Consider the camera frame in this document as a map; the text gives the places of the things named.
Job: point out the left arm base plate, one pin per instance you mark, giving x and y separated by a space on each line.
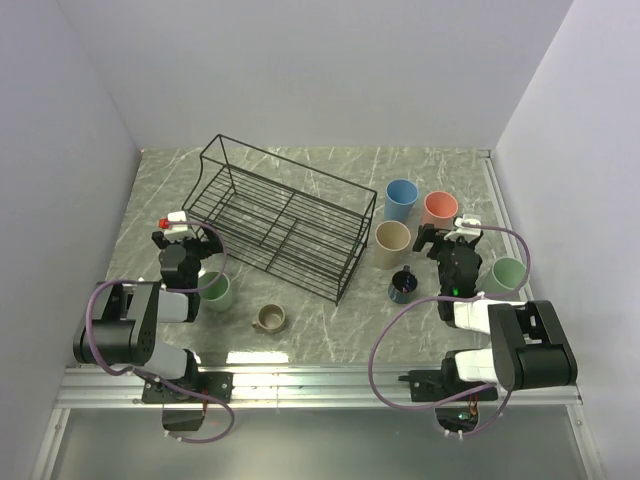
215 384

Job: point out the aluminium side rail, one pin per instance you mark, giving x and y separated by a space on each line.
513 246

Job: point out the salmon pink plastic tumbler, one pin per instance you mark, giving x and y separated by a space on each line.
440 208

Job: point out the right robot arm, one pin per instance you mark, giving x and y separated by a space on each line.
529 348

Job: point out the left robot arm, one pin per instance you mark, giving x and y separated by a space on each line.
120 330

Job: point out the blue plastic tumbler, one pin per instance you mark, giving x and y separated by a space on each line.
400 197

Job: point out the aluminium mounting rail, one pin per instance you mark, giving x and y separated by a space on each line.
280 386

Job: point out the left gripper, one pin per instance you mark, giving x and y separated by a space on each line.
207 247

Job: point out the beige plastic tumbler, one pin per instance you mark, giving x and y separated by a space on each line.
392 239

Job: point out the beige ceramic mug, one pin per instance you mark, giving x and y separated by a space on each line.
271 319

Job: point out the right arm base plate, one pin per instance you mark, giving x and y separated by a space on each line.
434 385

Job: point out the green tumbler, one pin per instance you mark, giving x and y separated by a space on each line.
503 276
216 291

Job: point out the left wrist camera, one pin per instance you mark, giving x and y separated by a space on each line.
175 226

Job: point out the black wire dish rack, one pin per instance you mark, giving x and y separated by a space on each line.
287 218

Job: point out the green tumbler right side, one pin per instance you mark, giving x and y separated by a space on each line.
503 276

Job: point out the dark blue glazed mug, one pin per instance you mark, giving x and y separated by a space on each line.
402 286

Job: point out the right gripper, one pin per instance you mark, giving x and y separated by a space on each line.
429 234

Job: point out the green tumbler left side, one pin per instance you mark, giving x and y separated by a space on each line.
216 291

